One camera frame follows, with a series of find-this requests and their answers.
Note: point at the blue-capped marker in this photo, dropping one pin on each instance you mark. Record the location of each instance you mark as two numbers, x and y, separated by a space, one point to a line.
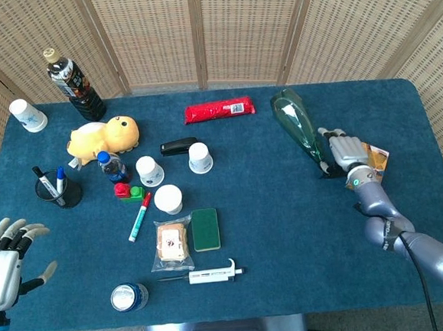
60 178

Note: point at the blue table carpet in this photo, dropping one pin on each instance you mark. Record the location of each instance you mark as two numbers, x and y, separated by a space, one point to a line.
289 244

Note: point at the blue drink can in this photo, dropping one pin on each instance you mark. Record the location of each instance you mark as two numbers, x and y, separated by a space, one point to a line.
126 297

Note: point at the green toy brick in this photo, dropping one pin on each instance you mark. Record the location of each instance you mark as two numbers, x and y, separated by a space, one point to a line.
137 193

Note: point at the woven folding screen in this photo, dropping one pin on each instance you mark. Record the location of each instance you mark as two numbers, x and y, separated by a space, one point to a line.
149 33

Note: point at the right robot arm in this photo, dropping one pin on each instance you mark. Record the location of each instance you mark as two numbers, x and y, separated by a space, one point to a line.
382 206

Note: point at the white paper cup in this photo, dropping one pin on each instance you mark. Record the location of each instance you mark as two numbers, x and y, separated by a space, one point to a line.
29 117
168 198
200 157
149 171

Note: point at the white pipette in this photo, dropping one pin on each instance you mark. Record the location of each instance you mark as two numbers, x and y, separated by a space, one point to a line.
211 276

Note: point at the dark tea bottle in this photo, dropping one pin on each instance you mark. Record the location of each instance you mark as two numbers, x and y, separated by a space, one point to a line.
77 88

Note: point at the small blue-capped cola bottle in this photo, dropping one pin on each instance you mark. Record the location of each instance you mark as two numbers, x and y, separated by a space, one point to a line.
114 170

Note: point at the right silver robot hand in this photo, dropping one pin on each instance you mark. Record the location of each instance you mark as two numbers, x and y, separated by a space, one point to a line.
349 151

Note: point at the packaged biscuits in clear bag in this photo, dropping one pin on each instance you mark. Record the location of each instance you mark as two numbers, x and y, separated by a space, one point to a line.
171 244

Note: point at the yellow plush toy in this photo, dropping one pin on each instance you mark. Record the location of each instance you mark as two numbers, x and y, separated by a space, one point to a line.
104 138

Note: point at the green spray bottle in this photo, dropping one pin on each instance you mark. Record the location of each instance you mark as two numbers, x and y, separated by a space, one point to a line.
296 123

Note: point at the green marker with red cap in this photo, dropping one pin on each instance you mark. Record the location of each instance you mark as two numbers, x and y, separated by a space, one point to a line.
139 218

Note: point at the green scouring sponge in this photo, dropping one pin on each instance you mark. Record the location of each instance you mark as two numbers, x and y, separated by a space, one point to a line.
205 230

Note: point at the red toy brick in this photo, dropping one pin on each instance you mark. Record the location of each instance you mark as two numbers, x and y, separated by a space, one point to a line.
122 190

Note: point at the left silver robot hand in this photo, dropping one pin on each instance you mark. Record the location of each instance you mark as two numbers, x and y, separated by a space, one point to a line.
0 275

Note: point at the yellow drink carton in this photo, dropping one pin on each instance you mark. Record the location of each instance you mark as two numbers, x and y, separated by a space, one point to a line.
378 159

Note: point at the black-capped marker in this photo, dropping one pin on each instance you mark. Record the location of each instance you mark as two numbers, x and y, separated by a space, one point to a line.
45 183

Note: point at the black stapler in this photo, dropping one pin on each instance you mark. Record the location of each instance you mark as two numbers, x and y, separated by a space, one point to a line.
176 146

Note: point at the black mesh pen holder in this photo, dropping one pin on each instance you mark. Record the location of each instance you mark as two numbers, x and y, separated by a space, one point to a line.
72 196

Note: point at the red snack package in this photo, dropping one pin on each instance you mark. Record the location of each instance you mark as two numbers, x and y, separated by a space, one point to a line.
213 110

